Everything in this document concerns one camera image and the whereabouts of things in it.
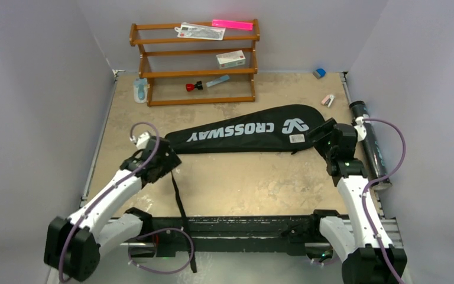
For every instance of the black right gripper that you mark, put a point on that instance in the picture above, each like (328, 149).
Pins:
(320, 131)

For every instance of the black racket bag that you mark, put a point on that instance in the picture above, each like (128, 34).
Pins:
(279, 129)

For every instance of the black shuttlecock tube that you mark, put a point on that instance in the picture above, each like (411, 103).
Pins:
(371, 148)

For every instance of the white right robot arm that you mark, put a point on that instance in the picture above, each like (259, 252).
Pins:
(364, 248)

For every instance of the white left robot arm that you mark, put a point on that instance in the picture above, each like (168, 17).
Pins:
(76, 244)

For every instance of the pink white small object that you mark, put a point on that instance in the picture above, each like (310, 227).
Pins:
(328, 100)

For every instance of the blue small object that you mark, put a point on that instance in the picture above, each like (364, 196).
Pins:
(319, 73)

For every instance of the light blue tube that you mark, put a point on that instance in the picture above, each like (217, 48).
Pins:
(217, 81)

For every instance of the white red small box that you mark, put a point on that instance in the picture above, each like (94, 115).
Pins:
(231, 59)

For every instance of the wooden shelf rack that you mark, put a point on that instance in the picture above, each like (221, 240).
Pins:
(163, 56)

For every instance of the red black stamp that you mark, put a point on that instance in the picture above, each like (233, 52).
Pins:
(198, 85)

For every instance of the pink ruler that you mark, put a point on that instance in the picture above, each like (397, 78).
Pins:
(237, 25)

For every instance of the blue white packaged item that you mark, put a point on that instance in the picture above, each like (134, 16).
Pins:
(140, 90)

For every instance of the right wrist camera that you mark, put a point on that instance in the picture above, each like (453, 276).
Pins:
(359, 126)

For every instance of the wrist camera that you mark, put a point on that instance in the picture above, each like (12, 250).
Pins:
(359, 126)
(141, 141)

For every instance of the aluminium frame rail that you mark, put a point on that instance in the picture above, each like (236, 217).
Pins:
(391, 231)

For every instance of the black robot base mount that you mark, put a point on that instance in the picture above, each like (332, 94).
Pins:
(294, 235)

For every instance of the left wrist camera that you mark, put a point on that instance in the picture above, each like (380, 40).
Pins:
(141, 141)

